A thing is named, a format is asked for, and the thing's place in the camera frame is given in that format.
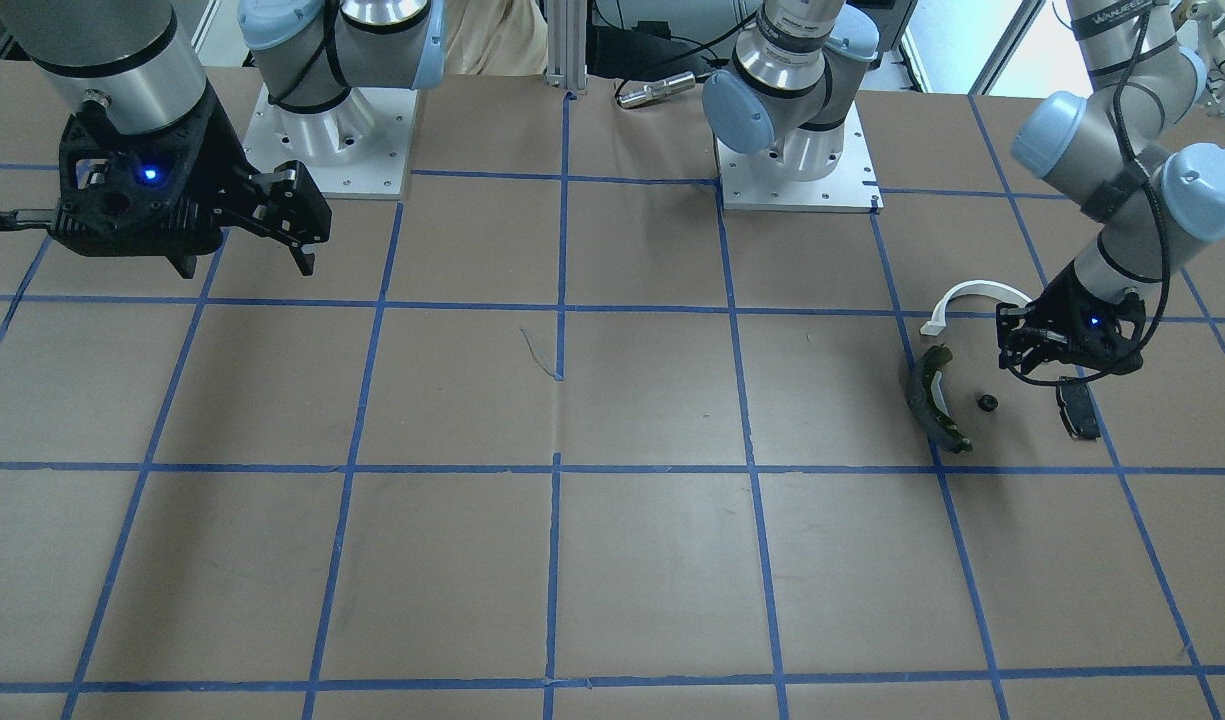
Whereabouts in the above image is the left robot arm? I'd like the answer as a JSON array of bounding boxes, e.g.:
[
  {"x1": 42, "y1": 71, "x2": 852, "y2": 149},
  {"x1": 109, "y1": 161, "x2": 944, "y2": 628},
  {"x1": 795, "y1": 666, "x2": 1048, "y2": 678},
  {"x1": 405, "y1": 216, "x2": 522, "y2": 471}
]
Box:
[{"x1": 702, "y1": 1, "x2": 1225, "y2": 380}]

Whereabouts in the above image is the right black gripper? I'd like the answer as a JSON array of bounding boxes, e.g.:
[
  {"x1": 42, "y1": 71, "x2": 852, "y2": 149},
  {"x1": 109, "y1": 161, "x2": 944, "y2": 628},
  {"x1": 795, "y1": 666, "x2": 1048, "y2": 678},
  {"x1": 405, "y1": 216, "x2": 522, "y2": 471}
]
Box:
[{"x1": 49, "y1": 89, "x2": 332, "y2": 279}]

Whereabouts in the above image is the seated person beige shirt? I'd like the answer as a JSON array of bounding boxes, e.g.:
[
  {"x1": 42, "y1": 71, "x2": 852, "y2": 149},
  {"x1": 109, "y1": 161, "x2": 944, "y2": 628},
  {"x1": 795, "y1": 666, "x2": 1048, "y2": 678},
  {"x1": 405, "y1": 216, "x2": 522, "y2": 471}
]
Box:
[{"x1": 443, "y1": 1, "x2": 548, "y2": 76}]

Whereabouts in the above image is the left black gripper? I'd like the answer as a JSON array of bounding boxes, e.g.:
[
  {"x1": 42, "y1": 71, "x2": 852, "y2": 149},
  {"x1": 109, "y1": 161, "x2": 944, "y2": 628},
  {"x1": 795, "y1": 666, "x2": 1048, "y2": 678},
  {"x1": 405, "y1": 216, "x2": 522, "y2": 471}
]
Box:
[{"x1": 995, "y1": 258, "x2": 1147, "y2": 377}]

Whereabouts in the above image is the aluminium frame post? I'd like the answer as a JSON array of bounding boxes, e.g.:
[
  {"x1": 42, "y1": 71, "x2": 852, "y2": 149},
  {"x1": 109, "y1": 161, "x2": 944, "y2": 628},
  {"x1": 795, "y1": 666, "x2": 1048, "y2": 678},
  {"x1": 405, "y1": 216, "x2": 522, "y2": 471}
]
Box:
[{"x1": 541, "y1": 0, "x2": 589, "y2": 97}]

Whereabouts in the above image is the white curved plastic piece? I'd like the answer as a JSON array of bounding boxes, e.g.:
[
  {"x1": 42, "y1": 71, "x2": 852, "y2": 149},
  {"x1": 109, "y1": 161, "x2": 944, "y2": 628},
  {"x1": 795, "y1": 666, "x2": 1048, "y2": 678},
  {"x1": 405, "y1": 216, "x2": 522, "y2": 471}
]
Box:
[{"x1": 920, "y1": 280, "x2": 1035, "y2": 338}]

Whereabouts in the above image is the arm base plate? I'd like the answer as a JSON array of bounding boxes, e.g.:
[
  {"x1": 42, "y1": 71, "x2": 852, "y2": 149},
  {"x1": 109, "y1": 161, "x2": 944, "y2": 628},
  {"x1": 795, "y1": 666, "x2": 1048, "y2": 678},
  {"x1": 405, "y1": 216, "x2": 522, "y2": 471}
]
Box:
[
  {"x1": 243, "y1": 87, "x2": 421, "y2": 201},
  {"x1": 714, "y1": 105, "x2": 884, "y2": 214}
]

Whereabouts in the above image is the black brake pad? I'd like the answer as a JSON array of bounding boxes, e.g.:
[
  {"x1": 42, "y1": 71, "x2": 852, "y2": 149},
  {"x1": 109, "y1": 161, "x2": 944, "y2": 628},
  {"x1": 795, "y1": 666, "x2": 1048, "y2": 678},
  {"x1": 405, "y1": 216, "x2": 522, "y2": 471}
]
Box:
[{"x1": 1055, "y1": 375, "x2": 1103, "y2": 441}]

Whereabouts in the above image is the olive brake shoe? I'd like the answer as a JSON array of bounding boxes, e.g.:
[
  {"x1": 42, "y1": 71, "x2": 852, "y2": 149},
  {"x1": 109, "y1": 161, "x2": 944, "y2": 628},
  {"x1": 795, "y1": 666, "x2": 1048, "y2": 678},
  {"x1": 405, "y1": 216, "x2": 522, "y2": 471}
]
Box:
[{"x1": 904, "y1": 345, "x2": 974, "y2": 454}]

